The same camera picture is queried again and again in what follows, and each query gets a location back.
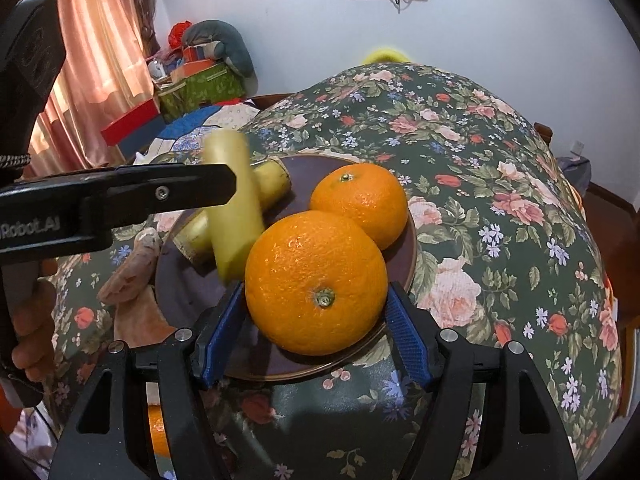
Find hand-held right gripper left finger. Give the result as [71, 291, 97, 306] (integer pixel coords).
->
[47, 281, 246, 480]

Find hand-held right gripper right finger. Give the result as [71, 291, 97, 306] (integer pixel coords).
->
[384, 282, 582, 480]

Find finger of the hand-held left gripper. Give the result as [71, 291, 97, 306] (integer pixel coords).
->
[75, 162, 237, 212]

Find dark brown plate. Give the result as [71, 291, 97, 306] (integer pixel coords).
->
[154, 152, 417, 382]

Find yellow-green banana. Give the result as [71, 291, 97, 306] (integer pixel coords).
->
[202, 130, 266, 282]
[173, 157, 294, 264]

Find large orange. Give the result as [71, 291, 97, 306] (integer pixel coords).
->
[244, 211, 389, 356]

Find person's left hand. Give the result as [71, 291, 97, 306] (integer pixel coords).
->
[10, 279, 57, 384]

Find blue patchwork quilt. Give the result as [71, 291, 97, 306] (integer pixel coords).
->
[134, 102, 263, 163]

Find red flat box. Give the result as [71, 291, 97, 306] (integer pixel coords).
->
[100, 98, 166, 147]

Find tan sweet potato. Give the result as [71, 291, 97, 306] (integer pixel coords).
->
[114, 287, 177, 361]
[99, 230, 162, 306]

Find green patterned box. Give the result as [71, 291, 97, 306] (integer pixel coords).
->
[157, 62, 247, 122]

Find yellow-green banana lying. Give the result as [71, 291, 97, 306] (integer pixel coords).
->
[173, 157, 294, 264]

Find orange box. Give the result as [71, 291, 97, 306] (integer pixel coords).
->
[181, 46, 227, 77]

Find small orange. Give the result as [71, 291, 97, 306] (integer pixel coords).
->
[309, 162, 409, 251]

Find pink curtain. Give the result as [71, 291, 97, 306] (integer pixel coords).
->
[22, 0, 162, 178]

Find floral tablecloth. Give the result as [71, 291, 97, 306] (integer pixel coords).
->
[42, 61, 623, 480]

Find yellow round object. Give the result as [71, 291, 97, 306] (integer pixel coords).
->
[362, 47, 407, 64]

